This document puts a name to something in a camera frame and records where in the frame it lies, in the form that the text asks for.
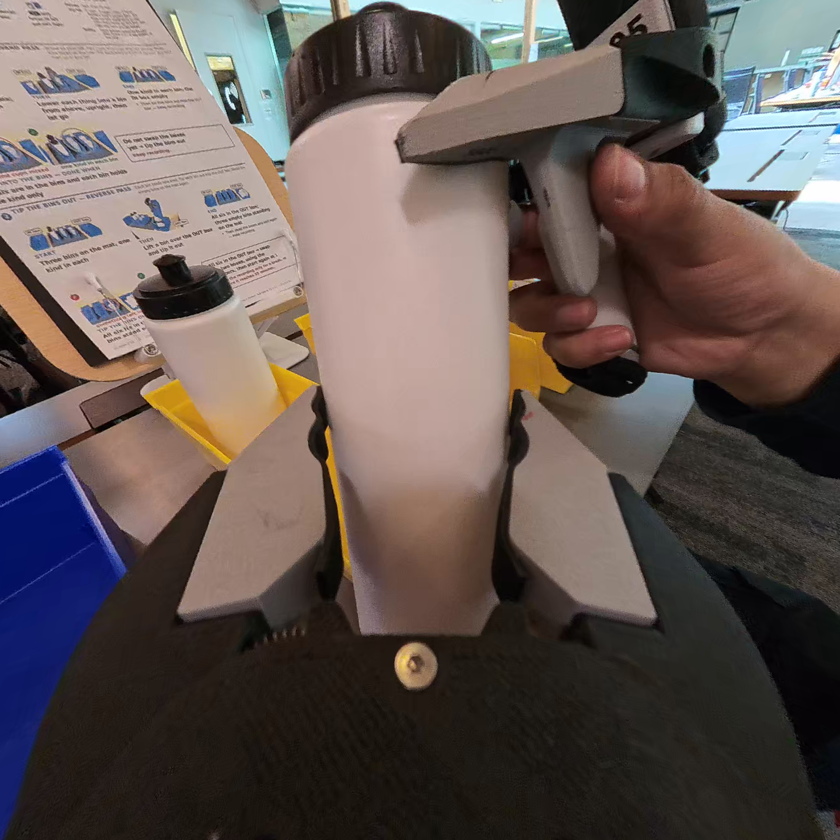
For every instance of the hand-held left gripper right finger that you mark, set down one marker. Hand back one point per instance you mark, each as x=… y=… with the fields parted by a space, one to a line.
x=571 y=525

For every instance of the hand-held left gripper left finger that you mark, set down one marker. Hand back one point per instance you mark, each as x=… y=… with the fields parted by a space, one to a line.
x=262 y=525

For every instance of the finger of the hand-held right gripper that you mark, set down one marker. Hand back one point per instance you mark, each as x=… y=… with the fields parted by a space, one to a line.
x=512 y=105
x=669 y=134

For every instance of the yellow plastic bin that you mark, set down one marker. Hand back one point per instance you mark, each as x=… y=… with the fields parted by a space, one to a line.
x=528 y=364
x=187 y=417

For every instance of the blue plastic bin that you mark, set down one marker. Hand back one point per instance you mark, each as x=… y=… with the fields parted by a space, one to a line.
x=52 y=558

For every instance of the white bottle black cap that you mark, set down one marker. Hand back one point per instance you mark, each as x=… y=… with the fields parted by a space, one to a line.
x=210 y=367
x=400 y=295

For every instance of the person's right forearm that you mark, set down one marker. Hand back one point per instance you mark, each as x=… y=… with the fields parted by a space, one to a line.
x=787 y=433

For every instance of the person's right hand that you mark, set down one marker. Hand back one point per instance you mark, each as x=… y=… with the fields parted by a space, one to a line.
x=709 y=295

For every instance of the white background table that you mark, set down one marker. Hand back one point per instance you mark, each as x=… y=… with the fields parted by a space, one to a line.
x=774 y=151

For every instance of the white table mat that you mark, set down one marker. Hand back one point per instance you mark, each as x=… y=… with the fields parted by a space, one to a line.
x=282 y=351

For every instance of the person's dark pants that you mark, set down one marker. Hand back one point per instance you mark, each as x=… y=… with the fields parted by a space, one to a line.
x=787 y=656

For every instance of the wooden easel board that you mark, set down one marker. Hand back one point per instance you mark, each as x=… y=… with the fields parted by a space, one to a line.
x=36 y=334

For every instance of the printed instruction board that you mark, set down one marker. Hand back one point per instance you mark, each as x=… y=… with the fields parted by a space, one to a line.
x=131 y=164

